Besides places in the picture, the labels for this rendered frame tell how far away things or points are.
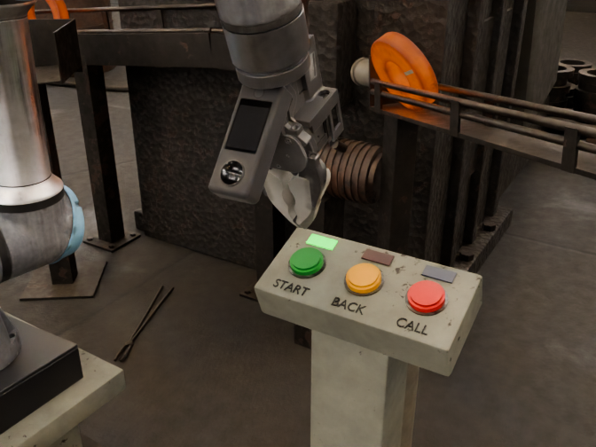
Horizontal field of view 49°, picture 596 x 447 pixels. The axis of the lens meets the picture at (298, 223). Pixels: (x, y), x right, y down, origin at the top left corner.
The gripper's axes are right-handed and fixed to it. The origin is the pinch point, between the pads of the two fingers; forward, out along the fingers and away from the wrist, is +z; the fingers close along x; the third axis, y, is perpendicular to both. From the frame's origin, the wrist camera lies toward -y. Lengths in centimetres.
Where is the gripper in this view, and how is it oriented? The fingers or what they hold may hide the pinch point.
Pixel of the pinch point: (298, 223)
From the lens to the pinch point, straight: 73.7
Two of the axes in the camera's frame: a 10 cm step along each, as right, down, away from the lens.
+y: 4.8, -6.6, 5.7
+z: 1.8, 7.1, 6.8
